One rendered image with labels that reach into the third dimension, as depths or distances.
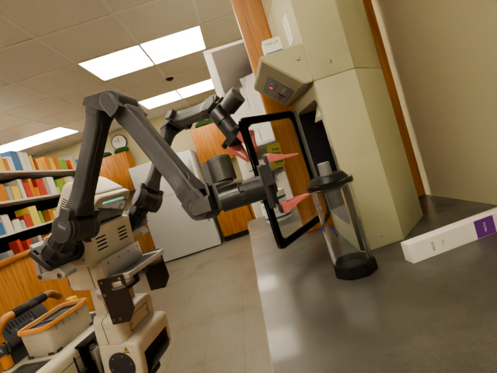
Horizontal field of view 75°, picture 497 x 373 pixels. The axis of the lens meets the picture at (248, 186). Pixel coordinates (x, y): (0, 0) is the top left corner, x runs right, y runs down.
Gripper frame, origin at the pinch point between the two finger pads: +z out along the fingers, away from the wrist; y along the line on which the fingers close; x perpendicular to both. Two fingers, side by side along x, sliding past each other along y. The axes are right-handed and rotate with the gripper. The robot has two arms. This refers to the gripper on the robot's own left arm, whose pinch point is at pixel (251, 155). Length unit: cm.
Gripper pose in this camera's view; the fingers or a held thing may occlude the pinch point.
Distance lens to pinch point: 104.9
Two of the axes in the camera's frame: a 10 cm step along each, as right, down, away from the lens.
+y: -5.2, 5.9, 6.1
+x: -6.1, 2.4, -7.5
